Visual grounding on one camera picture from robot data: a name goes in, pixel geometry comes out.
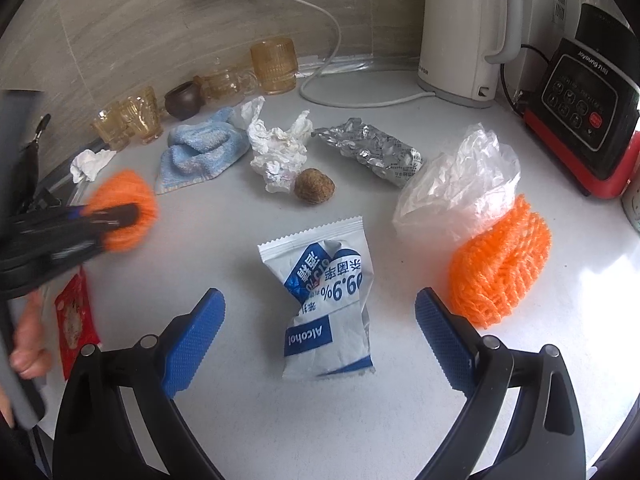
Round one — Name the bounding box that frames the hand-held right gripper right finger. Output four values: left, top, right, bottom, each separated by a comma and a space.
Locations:
414, 287, 586, 480

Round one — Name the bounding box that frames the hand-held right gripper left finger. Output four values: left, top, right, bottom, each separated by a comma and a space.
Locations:
52, 287, 226, 480

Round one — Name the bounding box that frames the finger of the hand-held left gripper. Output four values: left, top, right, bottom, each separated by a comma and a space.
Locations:
50, 202, 143, 262
15, 205, 102, 223

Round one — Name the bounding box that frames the orange foam fruit net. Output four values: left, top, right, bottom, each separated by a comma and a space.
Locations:
82, 169, 158, 255
448, 194, 553, 330

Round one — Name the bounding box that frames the white blue wipe packet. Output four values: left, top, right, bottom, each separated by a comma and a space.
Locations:
257, 215, 377, 381

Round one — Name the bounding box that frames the person's left hand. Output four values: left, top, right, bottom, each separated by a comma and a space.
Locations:
9, 290, 55, 377

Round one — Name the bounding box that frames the small crumpled white tissue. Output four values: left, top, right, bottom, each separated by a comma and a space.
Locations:
69, 150, 117, 184

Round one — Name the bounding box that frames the red snack packet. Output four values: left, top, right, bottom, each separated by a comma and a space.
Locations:
54, 267, 101, 380

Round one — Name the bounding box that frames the light blue towel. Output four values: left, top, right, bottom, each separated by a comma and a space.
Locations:
154, 108, 252, 196

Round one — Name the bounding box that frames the dark brown small pot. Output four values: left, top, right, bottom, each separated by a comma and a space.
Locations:
164, 81, 205, 122

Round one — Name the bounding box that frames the clear plastic bag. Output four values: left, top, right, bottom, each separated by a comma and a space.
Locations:
391, 122, 522, 246

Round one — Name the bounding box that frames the large crumpled white tissue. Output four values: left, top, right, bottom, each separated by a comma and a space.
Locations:
240, 96, 315, 195

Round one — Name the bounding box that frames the brown walnut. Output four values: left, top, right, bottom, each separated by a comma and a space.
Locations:
293, 168, 333, 207

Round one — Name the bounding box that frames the crumpled silver foil packet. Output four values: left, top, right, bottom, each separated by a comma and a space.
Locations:
311, 117, 425, 189

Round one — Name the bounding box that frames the tall amber glass cup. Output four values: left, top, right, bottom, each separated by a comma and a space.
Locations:
250, 36, 299, 96

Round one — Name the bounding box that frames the white cup with plant print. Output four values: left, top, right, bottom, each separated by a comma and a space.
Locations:
620, 192, 640, 233

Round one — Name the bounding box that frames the red black blender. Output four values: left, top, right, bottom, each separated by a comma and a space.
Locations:
522, 2, 640, 200

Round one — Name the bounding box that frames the clear plastic tube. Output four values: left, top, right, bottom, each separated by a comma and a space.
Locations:
295, 52, 421, 78

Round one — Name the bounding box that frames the white electric kettle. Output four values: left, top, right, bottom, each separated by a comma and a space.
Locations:
417, 0, 523, 110

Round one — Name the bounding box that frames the dark utensil handle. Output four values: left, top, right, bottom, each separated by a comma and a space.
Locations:
30, 114, 52, 161

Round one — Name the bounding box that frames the white power cable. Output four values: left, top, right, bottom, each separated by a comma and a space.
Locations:
257, 0, 436, 109

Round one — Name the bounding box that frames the black power cable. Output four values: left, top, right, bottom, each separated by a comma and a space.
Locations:
500, 44, 551, 111

